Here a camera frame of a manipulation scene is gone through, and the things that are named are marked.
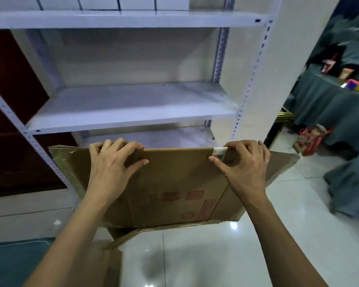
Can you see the person's right hand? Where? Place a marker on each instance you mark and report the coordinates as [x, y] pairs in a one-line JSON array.
[[245, 170]]

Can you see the person's left hand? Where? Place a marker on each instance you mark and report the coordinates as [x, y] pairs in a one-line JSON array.
[[111, 173]]

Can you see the large brown cardboard box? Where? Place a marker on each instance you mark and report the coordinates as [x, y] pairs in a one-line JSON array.
[[179, 188]]

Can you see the white metal shelving rack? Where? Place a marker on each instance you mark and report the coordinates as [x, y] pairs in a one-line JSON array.
[[131, 104]]

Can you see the small printed brown carton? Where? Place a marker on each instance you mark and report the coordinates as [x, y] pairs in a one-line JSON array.
[[107, 269]]

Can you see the tidy row of white boxes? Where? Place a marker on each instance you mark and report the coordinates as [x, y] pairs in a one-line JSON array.
[[96, 3]]

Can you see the person's right forearm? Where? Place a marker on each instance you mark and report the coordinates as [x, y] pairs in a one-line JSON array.
[[281, 245]]

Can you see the person's left forearm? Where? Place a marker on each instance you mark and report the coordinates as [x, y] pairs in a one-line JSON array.
[[69, 248]]

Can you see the black and gold object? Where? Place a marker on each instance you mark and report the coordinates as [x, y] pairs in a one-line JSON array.
[[285, 115]]

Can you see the red printed bag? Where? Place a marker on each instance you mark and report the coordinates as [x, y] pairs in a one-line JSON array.
[[311, 140]]

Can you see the green cloth covered table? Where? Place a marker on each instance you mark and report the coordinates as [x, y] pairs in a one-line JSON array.
[[329, 107]]

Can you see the teal fabric chair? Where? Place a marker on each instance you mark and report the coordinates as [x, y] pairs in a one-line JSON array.
[[349, 185], [15, 263]]

